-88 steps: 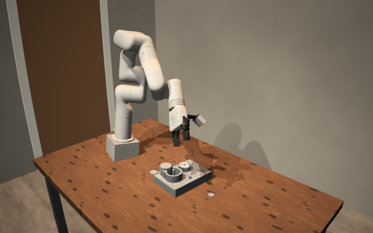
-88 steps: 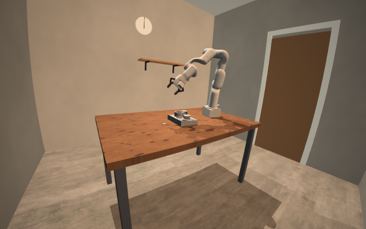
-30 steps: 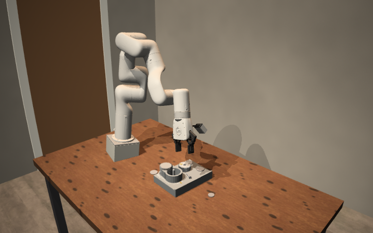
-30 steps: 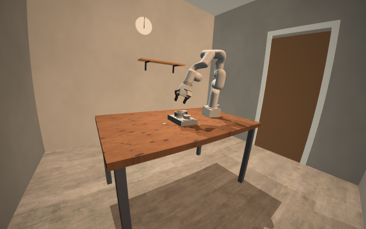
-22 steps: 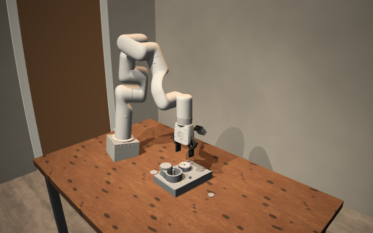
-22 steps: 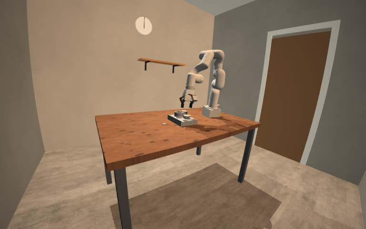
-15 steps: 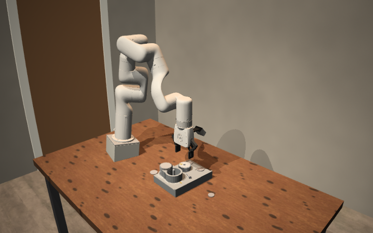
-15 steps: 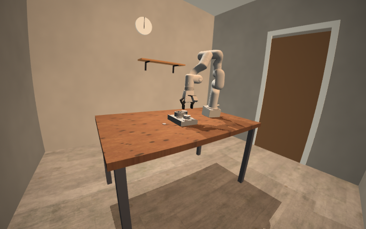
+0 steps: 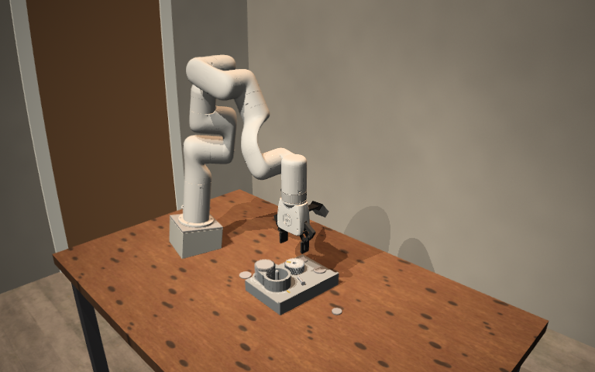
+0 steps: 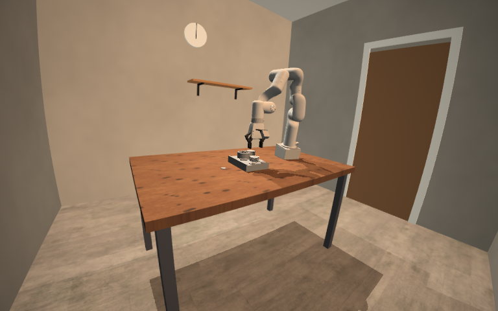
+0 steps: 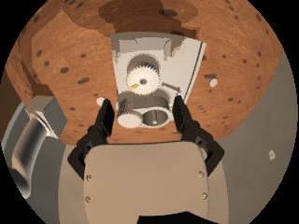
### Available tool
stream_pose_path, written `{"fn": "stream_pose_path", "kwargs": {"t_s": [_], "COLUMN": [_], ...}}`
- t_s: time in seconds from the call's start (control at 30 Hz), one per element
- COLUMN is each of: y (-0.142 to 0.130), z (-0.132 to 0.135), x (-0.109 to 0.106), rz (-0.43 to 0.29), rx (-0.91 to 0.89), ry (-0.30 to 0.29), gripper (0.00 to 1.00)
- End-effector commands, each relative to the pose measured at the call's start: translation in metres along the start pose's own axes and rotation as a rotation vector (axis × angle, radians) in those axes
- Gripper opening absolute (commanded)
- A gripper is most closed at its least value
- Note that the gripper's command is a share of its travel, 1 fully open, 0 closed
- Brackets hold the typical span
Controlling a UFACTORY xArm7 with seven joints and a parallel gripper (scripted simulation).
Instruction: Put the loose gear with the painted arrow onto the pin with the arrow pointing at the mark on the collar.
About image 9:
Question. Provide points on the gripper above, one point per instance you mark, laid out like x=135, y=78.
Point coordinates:
x=294, y=219

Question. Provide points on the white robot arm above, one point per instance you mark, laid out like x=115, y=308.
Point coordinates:
x=209, y=84

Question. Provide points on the white toothed gear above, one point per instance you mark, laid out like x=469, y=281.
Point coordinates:
x=295, y=266

